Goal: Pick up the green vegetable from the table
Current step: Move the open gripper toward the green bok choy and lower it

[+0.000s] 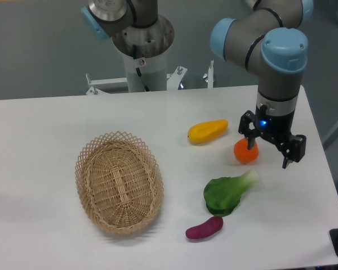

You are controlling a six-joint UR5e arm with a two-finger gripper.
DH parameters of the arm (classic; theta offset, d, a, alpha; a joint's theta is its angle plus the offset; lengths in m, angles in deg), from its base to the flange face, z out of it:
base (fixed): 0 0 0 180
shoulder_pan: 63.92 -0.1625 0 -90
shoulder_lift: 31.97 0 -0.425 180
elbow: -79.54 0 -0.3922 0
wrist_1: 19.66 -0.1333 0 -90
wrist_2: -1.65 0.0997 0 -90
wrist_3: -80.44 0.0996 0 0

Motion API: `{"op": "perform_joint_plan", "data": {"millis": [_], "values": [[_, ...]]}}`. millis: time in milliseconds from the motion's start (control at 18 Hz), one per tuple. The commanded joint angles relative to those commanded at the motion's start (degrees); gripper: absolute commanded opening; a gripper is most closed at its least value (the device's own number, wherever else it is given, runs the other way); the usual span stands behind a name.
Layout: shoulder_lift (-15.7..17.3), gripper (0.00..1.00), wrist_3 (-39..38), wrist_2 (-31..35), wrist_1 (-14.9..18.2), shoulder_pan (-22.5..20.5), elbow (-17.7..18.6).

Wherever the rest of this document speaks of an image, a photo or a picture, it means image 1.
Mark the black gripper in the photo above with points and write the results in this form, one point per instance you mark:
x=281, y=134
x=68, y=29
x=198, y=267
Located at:
x=272, y=122

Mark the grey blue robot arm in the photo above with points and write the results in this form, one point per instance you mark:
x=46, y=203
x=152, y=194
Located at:
x=267, y=44

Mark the orange toy fruit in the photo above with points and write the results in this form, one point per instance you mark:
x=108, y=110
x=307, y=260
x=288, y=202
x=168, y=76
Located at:
x=243, y=154

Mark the yellow papaya half toy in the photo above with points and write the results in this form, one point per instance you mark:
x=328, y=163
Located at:
x=208, y=131

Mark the green bok choy toy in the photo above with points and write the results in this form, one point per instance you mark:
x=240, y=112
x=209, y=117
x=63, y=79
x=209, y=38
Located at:
x=222, y=195

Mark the purple sweet potato toy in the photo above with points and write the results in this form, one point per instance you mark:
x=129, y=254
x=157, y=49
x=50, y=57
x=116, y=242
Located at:
x=206, y=229

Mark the woven wicker basket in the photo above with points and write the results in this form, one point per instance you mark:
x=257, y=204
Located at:
x=119, y=183

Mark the white metal mounting frame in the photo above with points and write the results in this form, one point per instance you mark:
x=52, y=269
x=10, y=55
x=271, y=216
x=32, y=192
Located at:
x=174, y=81

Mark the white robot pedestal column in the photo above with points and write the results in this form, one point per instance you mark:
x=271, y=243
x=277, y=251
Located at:
x=144, y=52

